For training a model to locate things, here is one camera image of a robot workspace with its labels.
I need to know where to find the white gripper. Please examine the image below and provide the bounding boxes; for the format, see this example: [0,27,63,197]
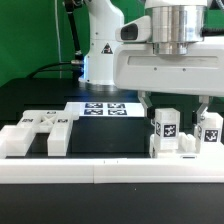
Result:
[114,43,224,125]

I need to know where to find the white chair seat part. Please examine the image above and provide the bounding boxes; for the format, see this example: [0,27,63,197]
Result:
[149,132,224,159]

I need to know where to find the white chair back frame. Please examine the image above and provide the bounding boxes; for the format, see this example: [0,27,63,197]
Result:
[1,110,79,156]

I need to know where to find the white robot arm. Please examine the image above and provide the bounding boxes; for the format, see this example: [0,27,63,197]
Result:
[80,0,224,117]

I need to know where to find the white marker sheet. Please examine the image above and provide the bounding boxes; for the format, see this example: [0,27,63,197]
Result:
[64,102,144,117]

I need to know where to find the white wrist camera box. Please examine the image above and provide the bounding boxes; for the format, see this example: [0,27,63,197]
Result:
[115,15,152,43]

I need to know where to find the black cable bundle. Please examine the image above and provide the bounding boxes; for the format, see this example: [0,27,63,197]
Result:
[25,0,84,80]

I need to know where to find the white U-shaped fence frame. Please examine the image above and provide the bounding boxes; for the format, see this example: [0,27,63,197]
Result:
[0,126,224,184]

